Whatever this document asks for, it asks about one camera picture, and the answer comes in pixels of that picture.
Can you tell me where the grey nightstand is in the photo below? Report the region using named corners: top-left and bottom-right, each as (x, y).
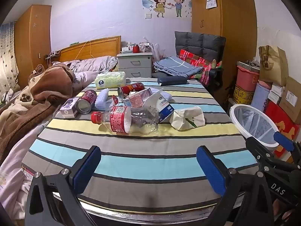
top-left (117, 51), bottom-right (153, 78)

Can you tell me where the white plastic bag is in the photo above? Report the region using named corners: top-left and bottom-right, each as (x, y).
top-left (150, 43), bottom-right (166, 62)

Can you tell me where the blue white milk carton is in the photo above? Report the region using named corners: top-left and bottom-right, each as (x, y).
top-left (143, 92), bottom-right (175, 123)

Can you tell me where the wooden headboard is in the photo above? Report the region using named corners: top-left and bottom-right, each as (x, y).
top-left (58, 36), bottom-right (121, 63)

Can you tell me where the pink bucket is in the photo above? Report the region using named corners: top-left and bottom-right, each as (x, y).
top-left (236, 61), bottom-right (260, 92)

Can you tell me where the yellow cable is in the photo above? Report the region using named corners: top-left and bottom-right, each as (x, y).
top-left (74, 40), bottom-right (93, 62)

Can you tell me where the dark blue case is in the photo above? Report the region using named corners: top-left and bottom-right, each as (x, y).
top-left (157, 75), bottom-right (188, 86)

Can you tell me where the folded blue cloth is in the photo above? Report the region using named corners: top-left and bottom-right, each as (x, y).
top-left (153, 56), bottom-right (204, 77)

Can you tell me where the cartoon wall sticker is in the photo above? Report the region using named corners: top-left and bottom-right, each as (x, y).
top-left (110, 0), bottom-right (192, 19)

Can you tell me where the clear plastic bottle red label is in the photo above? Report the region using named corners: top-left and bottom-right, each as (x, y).
top-left (91, 106), bottom-right (160, 135)

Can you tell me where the white paper cup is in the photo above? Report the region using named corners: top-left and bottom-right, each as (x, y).
top-left (169, 106), bottom-right (206, 131)

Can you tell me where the white bed sheet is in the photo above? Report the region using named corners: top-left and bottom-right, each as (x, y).
top-left (0, 120), bottom-right (62, 212)

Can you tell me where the clear cup with red lid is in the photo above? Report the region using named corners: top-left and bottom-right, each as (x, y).
top-left (107, 95), bottom-right (120, 106)

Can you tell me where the red box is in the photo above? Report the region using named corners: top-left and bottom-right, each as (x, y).
top-left (265, 101), bottom-right (301, 160)

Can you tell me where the light blue roll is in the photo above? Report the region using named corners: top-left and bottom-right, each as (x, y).
top-left (250, 82), bottom-right (271, 113)

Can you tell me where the patterned paper cup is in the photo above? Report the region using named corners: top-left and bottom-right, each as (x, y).
top-left (122, 88), bottom-right (153, 107)

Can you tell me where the wooden wardrobe beside curtain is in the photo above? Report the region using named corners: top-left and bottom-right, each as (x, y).
top-left (14, 5), bottom-right (52, 90)

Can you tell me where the small dark red can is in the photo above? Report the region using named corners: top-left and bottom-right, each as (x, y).
top-left (76, 89), bottom-right (97, 115)

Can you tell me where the white foam net sleeve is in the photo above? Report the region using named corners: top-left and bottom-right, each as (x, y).
top-left (94, 88), bottom-right (110, 110)
top-left (150, 87), bottom-right (173, 100)

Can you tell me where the power strip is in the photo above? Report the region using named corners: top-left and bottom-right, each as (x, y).
top-left (45, 50), bottom-right (62, 59)

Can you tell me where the tissue pack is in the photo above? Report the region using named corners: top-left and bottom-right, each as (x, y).
top-left (95, 71), bottom-right (126, 89)

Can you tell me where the brown paper bag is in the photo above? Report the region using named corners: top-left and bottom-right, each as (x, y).
top-left (259, 45), bottom-right (289, 87)

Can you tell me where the large red can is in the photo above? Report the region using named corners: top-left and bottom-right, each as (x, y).
top-left (118, 82), bottom-right (145, 102)

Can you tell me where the cardboard box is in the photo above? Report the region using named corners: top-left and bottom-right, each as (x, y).
top-left (279, 76), bottom-right (301, 116)

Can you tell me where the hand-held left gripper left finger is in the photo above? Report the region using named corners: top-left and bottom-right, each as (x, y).
top-left (25, 145), bottom-right (104, 226)

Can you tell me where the red plaid cloth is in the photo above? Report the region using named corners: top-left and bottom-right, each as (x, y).
top-left (179, 49), bottom-right (223, 86)

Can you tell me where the brown blanket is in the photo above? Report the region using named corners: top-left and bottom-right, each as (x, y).
top-left (0, 63), bottom-right (77, 167)

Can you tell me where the lilac duvet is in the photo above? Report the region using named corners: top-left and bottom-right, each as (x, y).
top-left (52, 56), bottom-right (118, 85)

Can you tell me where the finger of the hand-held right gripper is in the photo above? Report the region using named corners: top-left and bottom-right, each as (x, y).
top-left (273, 131), bottom-right (301, 167)
top-left (245, 137), bottom-right (300, 177)

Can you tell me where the yellow box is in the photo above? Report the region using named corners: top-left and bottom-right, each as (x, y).
top-left (233, 85), bottom-right (255, 105)

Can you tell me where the striped tablecloth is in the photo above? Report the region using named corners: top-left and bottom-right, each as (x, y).
top-left (21, 78), bottom-right (259, 215)

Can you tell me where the tall wooden wardrobe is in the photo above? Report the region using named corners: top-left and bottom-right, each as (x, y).
top-left (190, 0), bottom-right (258, 90)

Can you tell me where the patterned curtain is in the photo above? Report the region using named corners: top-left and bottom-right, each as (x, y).
top-left (0, 22), bottom-right (20, 95)

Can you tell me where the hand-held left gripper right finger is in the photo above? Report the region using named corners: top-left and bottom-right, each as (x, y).
top-left (196, 145), bottom-right (274, 226)

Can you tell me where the small purple box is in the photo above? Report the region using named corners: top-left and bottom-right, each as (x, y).
top-left (59, 97), bottom-right (81, 119)

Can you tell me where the white trash bin with bag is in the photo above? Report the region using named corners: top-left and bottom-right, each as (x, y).
top-left (229, 104), bottom-right (281, 151)

